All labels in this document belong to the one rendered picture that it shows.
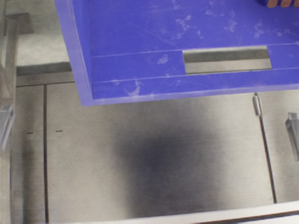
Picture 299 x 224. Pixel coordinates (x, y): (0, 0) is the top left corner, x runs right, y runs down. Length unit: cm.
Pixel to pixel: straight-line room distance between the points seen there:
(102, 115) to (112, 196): 20
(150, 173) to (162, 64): 48
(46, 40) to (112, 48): 62
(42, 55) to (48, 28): 13
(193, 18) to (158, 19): 5
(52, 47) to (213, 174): 54
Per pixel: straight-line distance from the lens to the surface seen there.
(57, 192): 110
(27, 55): 134
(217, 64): 123
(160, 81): 65
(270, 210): 76
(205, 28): 70
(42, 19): 121
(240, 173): 112
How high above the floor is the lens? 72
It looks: 25 degrees down
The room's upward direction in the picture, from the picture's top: 174 degrees clockwise
